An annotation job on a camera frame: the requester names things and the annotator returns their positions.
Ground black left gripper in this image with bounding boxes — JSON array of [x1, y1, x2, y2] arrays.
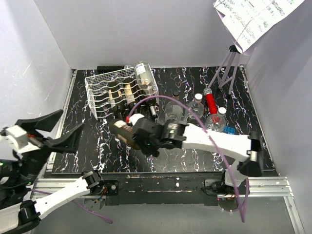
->
[[17, 108, 87, 183]]

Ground olive green wine bottle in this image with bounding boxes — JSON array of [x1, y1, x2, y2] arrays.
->
[[109, 118, 141, 150]]

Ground dark wine bottle neck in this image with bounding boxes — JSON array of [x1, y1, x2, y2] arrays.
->
[[107, 81, 125, 119]]

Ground dark green wine bottle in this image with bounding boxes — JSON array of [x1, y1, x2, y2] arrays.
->
[[123, 78, 140, 114]]

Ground clear round glass bottle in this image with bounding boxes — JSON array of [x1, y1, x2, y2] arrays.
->
[[134, 61, 158, 97]]

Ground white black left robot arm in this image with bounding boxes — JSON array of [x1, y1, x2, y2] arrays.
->
[[0, 109, 104, 234]]

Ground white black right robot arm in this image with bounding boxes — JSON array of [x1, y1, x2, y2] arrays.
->
[[130, 115, 264, 194]]

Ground clear bottle black cap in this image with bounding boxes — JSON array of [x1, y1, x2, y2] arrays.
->
[[165, 100, 187, 122]]

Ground clear bottle white cap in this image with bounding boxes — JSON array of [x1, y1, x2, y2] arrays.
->
[[185, 93, 205, 120]]

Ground small bottle white cap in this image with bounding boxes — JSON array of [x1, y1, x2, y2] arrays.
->
[[205, 107, 227, 132]]

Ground red glitter tube bottle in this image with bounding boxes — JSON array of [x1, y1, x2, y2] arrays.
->
[[203, 88, 218, 114]]

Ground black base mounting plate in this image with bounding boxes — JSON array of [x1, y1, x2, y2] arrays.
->
[[96, 172, 244, 207]]

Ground blue white toy bricks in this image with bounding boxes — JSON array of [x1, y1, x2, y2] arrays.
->
[[223, 126, 236, 135]]

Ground purple tripod stand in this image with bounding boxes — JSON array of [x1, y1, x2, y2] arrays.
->
[[208, 45, 241, 95]]

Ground white printed paper sheets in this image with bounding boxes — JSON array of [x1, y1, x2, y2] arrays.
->
[[213, 0, 303, 55]]

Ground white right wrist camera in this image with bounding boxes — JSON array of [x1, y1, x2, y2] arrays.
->
[[126, 114, 145, 125]]

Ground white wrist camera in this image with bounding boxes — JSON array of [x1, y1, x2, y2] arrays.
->
[[126, 114, 145, 125], [0, 125, 28, 154]]

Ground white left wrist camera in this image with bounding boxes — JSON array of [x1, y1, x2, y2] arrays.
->
[[0, 125, 28, 154]]

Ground white wire wine rack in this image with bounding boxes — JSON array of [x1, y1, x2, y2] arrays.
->
[[84, 66, 160, 121]]

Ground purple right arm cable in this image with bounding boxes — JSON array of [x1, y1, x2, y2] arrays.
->
[[128, 95, 251, 223]]

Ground aluminium frame rail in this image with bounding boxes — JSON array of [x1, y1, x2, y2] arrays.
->
[[21, 69, 305, 234]]

